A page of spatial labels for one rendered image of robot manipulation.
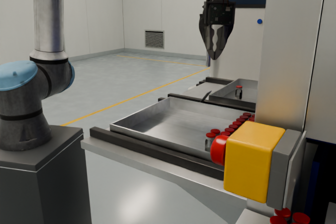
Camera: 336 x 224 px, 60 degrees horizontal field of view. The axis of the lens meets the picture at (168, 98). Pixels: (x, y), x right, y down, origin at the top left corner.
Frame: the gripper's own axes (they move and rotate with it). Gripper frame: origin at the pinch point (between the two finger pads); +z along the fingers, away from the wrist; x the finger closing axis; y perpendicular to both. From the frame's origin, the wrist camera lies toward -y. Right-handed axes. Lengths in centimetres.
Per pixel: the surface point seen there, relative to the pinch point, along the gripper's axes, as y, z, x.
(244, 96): -16.0, 17.0, 13.2
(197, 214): -63, 106, 3
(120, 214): -61, 106, -42
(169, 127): 11.6, 16.9, -11.7
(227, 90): -19.2, 15.7, 7.9
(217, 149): 46.3, 4.3, -4.5
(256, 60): -61, 13, 28
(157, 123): 8.7, 17.0, -15.0
